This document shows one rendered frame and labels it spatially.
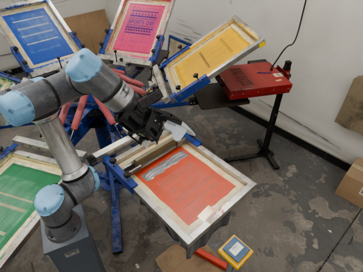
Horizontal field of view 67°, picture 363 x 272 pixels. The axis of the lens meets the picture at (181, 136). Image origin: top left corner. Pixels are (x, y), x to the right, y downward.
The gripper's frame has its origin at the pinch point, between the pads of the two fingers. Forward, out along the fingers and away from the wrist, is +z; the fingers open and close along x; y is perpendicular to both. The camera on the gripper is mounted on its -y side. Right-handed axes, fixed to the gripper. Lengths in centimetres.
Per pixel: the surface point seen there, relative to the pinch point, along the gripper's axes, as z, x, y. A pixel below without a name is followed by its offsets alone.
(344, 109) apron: 195, 10, -164
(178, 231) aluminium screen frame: 63, -48, 7
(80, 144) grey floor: 80, -260, -99
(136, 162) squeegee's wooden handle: 46, -81, -29
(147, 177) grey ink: 56, -78, -24
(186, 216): 69, -50, -3
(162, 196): 62, -66, -13
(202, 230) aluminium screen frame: 71, -38, 4
